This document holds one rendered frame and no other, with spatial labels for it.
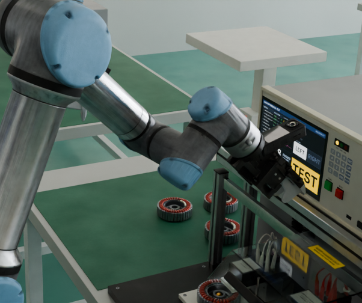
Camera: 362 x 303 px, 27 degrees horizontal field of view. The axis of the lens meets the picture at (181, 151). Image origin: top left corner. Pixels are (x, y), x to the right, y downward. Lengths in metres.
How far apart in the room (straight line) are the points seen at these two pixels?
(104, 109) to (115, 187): 1.21
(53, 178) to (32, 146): 1.51
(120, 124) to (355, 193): 0.52
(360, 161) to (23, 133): 0.74
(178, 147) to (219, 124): 0.09
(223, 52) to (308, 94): 0.76
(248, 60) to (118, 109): 1.11
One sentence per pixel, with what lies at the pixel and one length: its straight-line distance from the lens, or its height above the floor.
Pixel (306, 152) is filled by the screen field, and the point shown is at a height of 1.23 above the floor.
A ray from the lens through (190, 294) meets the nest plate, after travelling 1.98.
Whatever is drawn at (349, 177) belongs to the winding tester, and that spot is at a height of 1.23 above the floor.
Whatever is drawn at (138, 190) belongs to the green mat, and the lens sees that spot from 2.55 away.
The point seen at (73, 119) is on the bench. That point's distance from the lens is 3.16.
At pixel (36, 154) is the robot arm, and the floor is 1.43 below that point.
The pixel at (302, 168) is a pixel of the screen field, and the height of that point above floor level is 1.18.
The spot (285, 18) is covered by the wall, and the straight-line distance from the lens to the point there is 7.46.
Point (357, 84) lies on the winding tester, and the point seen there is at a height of 1.32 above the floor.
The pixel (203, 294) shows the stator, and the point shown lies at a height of 0.82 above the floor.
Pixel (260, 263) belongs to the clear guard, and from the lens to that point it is 1.59.
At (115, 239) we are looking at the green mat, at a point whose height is 0.75.
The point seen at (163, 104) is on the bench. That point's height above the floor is 0.75.
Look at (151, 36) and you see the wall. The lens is 6.74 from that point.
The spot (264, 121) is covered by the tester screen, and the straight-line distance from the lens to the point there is 1.85.
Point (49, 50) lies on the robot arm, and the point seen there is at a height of 1.59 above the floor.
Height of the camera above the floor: 1.89
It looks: 23 degrees down
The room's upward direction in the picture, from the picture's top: 3 degrees clockwise
